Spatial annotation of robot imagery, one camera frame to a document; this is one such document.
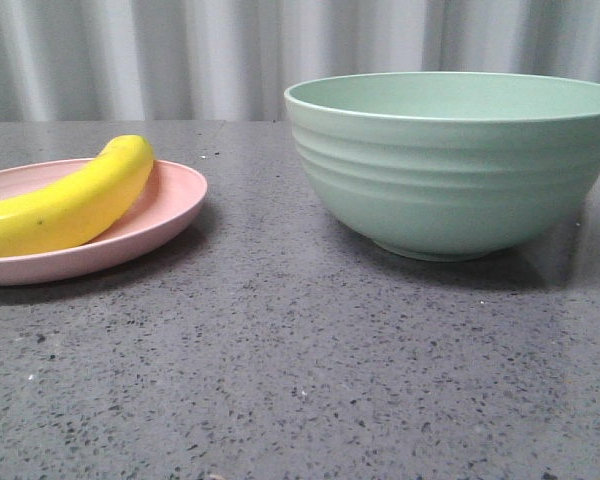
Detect yellow banana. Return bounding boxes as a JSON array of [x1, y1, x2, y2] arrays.
[[0, 135, 155, 258]]

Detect pink plate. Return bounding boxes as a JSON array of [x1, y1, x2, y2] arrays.
[[0, 161, 207, 286]]

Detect green ribbed bowl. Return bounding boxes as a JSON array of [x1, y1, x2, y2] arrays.
[[284, 71, 600, 261]]

